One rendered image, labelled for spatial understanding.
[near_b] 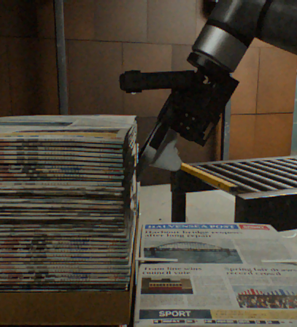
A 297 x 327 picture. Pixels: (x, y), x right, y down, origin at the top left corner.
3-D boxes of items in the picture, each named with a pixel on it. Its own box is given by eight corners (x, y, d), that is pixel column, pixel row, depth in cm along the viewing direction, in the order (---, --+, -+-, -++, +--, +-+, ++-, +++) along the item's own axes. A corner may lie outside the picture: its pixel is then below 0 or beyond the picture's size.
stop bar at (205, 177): (228, 193, 117) (229, 186, 117) (173, 166, 157) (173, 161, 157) (238, 192, 118) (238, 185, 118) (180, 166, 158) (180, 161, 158)
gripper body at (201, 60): (201, 151, 57) (244, 79, 55) (152, 123, 57) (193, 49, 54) (195, 144, 65) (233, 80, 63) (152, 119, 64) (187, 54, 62)
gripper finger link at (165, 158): (169, 193, 54) (195, 139, 57) (133, 174, 53) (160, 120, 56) (164, 196, 57) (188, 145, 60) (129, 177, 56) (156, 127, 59)
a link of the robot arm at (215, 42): (207, 20, 54) (200, 29, 62) (190, 50, 55) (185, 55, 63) (252, 47, 54) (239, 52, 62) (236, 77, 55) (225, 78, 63)
